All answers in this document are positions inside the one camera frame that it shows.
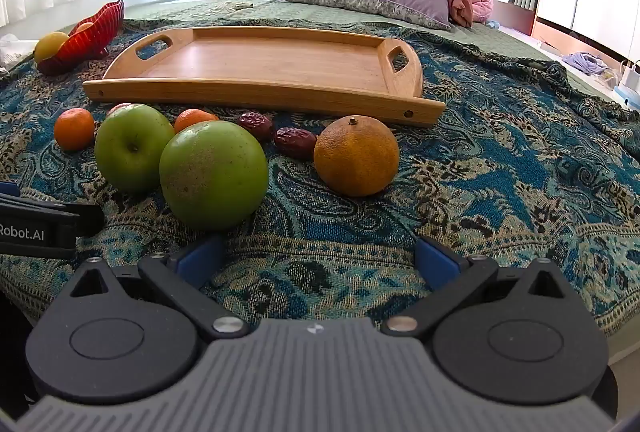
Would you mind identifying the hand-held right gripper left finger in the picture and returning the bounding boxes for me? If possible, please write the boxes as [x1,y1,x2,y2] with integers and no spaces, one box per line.
[66,234,251,341]

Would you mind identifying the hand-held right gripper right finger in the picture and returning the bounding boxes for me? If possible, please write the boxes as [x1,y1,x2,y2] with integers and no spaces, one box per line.
[381,235,582,338]

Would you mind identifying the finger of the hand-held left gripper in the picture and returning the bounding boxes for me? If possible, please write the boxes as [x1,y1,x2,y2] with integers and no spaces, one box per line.
[66,203,106,239]

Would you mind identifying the large green apple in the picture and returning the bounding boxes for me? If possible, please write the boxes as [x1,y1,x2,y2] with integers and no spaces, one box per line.
[159,120,270,232]

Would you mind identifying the large dull orange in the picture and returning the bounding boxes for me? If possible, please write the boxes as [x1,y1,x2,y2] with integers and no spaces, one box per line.
[313,116,401,198]

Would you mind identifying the red dried date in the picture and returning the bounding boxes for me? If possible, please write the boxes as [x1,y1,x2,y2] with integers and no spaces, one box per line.
[273,127,318,160]
[236,111,275,143]

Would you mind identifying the wooden serving tray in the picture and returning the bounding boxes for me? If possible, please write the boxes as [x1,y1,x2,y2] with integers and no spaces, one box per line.
[81,26,447,129]

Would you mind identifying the blue paisley blanket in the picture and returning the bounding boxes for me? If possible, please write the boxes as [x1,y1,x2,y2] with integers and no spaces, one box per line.
[0,16,640,339]

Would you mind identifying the yellow lemon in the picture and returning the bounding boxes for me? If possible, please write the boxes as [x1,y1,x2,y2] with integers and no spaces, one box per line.
[33,32,71,64]

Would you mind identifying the red ribbed glass bowl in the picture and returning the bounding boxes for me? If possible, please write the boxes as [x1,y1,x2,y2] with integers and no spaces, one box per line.
[37,0,125,77]

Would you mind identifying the white plastic bag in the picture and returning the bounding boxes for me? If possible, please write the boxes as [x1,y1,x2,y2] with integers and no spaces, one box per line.
[0,33,37,69]

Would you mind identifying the green quilted bedspread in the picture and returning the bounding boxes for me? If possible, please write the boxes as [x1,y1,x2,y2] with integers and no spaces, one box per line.
[55,0,623,105]

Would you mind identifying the pale blue clothes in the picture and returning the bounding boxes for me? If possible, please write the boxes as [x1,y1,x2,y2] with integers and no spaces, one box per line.
[561,51,610,77]

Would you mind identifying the white appliance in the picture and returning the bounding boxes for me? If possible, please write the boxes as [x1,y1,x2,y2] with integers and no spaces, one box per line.
[618,58,640,105]

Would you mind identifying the brown bed frame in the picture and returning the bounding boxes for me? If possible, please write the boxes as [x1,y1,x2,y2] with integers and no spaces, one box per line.
[492,0,540,37]

